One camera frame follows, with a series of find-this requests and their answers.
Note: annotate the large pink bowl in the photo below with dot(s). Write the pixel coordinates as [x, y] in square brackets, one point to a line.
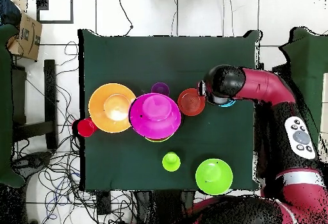
[153, 116]

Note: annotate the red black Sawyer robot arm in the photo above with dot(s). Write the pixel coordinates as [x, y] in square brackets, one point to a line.
[266, 85]

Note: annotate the small red-orange bowl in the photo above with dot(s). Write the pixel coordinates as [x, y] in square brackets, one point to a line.
[191, 102]

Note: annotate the small blue bowl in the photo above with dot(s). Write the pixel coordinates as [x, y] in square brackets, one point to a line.
[226, 104]

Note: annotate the purple cup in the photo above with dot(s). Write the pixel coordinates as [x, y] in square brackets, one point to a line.
[160, 88]

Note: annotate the dark green tablecloth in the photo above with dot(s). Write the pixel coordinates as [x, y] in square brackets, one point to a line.
[166, 55]

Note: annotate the green bowl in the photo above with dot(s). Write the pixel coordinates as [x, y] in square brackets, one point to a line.
[156, 140]
[214, 176]

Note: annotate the green cup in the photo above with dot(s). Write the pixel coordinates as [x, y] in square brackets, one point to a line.
[171, 162]

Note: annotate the large orange bowl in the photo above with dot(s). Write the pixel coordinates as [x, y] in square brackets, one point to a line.
[107, 108]

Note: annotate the green cloth covered table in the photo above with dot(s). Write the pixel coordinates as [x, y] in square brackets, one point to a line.
[310, 62]
[5, 93]

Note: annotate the red cup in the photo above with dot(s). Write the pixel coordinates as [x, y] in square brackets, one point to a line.
[86, 128]

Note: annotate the black metal stand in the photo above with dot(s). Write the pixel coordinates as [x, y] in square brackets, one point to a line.
[50, 93]

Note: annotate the cardboard box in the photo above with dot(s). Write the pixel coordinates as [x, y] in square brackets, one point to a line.
[25, 37]

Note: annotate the dark blue bag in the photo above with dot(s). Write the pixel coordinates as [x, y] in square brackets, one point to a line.
[7, 11]

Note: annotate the grey pedestal leg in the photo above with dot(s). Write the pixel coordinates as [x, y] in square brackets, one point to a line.
[33, 160]

